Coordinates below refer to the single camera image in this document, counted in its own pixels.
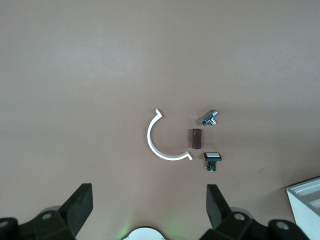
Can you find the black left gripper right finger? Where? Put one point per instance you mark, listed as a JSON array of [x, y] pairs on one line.
[[217, 207]]

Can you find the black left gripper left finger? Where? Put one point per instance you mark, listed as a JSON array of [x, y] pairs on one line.
[[75, 207]]

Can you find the white-capped black push button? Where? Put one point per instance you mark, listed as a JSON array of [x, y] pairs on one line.
[[212, 156]]

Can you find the white drawer cabinet housing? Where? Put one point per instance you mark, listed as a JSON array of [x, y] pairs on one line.
[[307, 217]]

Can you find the brown plastic block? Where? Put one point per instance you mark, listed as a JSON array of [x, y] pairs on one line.
[[195, 138]]

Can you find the chrome metal valve fitting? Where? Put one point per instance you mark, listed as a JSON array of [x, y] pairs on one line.
[[209, 117]]

